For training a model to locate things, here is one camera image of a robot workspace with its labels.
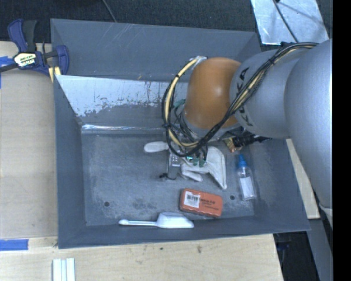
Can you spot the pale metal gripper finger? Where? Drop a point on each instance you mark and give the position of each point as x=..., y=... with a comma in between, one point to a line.
x=173, y=168

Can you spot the orange block with white label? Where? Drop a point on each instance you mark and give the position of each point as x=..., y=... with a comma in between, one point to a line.
x=207, y=203

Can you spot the grey metal bin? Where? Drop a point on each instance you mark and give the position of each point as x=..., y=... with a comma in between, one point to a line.
x=120, y=171

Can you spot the clear bottle with blue cap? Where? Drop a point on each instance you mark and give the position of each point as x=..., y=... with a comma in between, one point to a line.
x=246, y=183

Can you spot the white plastic scoop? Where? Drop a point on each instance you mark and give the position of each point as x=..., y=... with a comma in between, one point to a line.
x=172, y=220

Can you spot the white cloth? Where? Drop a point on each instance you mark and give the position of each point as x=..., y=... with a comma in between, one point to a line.
x=215, y=162

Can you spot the white oval plastic piece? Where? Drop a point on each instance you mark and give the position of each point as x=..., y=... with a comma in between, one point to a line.
x=155, y=147

